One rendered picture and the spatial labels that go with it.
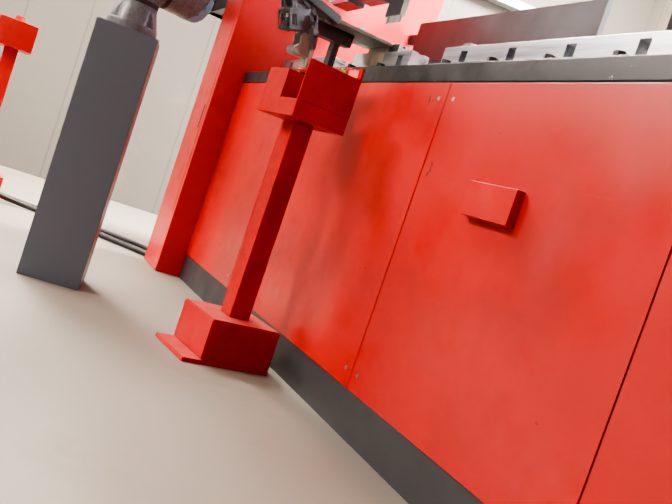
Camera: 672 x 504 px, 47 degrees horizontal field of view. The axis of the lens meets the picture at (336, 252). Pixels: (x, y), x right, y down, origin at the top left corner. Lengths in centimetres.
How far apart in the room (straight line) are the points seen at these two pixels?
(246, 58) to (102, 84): 98
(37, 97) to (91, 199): 346
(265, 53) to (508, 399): 220
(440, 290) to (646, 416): 56
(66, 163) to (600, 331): 164
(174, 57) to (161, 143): 61
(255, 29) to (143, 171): 267
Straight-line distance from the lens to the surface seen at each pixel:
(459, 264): 155
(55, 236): 242
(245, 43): 325
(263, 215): 204
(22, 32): 381
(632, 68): 139
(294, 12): 209
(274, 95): 208
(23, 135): 583
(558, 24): 273
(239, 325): 201
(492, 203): 149
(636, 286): 122
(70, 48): 582
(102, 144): 239
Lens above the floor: 49
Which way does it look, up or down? 3 degrees down
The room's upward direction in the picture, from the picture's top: 19 degrees clockwise
